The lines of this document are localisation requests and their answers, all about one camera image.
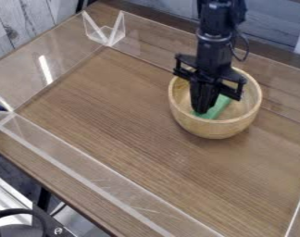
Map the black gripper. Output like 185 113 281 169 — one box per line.
174 33 247 113

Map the brown wooden bowl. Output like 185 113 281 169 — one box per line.
168 68 263 140

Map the clear acrylic wall panel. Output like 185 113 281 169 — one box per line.
0 12 224 237

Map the black cable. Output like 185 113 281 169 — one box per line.
0 208 49 237

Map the clear acrylic corner bracket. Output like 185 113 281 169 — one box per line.
82 11 125 47

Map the black table leg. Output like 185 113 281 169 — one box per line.
38 188 53 212

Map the green rectangular block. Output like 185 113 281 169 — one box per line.
192 94 232 119

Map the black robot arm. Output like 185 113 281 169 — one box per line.
174 0 248 114

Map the black metal clamp base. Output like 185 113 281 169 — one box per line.
33 206 75 237

